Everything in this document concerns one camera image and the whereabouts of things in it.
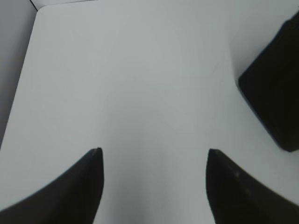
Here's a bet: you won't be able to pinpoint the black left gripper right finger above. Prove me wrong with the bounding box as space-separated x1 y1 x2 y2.
206 149 299 224

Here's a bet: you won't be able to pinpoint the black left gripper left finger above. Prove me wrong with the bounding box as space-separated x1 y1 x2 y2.
0 148 104 224

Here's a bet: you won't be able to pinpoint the black tote bag tan handles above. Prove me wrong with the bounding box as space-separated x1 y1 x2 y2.
238 13 299 152

